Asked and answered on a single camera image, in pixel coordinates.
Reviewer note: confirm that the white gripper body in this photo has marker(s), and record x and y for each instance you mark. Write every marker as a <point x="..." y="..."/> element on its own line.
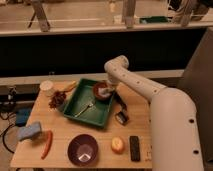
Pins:
<point x="112" y="87"/>

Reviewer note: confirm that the white towel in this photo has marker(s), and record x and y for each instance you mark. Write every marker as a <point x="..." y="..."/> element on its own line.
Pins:
<point x="104" y="93"/>

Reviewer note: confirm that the red bowl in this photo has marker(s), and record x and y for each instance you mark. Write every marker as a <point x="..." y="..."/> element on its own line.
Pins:
<point x="96" y="87"/>

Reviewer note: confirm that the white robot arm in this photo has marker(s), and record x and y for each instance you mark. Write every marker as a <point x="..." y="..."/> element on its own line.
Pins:
<point x="174" y="131"/>

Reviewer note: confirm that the purple bowl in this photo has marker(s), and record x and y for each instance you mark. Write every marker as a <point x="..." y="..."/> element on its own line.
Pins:
<point x="82" y="150"/>

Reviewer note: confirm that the black wrist watch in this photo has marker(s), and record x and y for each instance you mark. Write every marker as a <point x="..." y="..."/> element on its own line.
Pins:
<point x="121" y="116"/>

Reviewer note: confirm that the green plastic tray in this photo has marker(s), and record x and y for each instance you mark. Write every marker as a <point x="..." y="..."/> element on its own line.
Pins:
<point x="97" y="115"/>

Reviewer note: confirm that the yellow banana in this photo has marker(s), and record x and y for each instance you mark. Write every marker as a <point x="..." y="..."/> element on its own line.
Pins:
<point x="70" y="86"/>

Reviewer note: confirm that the dark red grapes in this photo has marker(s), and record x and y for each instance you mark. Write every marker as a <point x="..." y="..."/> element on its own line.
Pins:
<point x="57" y="99"/>

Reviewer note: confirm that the orange apple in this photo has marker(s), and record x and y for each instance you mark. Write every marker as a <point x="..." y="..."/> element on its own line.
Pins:
<point x="117" y="145"/>

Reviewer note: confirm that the black remote control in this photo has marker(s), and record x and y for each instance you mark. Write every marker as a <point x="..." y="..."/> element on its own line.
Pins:
<point x="134" y="148"/>

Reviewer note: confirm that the white cup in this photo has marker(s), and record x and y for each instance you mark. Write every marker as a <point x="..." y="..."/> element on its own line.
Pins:
<point x="47" y="87"/>

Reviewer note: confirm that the red chili pepper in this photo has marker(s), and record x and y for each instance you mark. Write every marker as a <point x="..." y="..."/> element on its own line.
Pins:
<point x="48" y="144"/>

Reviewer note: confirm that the blue box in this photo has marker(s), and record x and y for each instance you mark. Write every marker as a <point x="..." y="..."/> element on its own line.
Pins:
<point x="22" y="116"/>

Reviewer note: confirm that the blue sponge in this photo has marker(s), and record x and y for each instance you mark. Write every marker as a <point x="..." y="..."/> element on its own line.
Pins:
<point x="29" y="132"/>

